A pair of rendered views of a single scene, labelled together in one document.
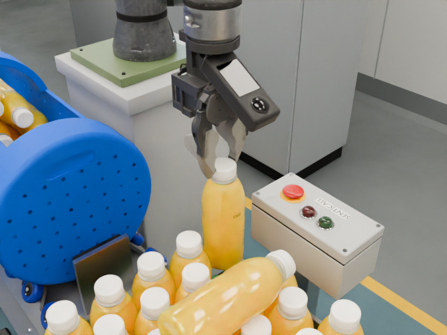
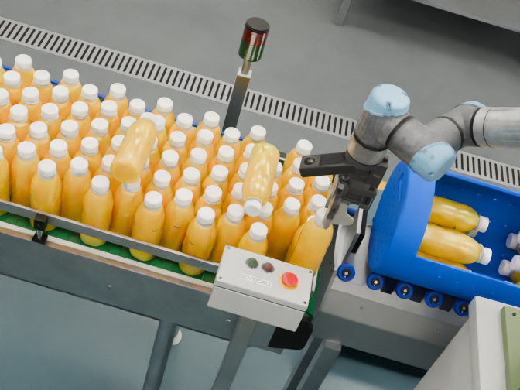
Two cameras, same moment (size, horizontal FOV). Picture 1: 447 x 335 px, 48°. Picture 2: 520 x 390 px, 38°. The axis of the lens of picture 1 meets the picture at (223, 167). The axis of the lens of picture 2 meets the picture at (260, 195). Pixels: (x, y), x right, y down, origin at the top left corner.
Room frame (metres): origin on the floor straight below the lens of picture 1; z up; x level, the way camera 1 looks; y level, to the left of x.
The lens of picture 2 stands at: (1.22, -1.00, 2.36)
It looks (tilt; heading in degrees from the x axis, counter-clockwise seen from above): 46 degrees down; 128
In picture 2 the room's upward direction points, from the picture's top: 19 degrees clockwise
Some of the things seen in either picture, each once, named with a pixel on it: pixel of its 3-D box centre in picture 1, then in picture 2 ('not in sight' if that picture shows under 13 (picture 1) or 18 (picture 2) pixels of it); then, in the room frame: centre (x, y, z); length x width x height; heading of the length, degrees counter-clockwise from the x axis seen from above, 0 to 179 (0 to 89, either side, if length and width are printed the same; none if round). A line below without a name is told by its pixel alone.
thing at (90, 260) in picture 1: (104, 272); (354, 235); (0.61, 0.20, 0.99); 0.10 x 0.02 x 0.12; 131
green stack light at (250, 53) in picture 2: not in sight; (251, 47); (0.08, 0.22, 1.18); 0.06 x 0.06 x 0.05
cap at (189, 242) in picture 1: (189, 240); not in sight; (0.58, 0.05, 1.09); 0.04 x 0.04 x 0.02
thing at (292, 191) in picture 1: (293, 192); (289, 279); (0.68, -0.12, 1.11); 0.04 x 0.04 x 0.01
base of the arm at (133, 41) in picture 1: (143, 28); not in sight; (1.16, 0.19, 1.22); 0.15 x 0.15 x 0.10
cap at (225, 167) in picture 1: (223, 167); (325, 215); (0.63, 0.00, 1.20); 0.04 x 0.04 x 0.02
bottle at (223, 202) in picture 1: (223, 217); (312, 244); (0.63, 0.00, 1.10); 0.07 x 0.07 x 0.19
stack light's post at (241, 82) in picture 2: not in sight; (207, 205); (0.08, 0.22, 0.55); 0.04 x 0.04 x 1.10; 41
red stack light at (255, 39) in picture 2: not in sight; (255, 33); (0.08, 0.22, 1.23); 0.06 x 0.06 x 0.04
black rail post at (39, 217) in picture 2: not in sight; (40, 228); (0.21, -0.44, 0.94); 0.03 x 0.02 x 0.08; 41
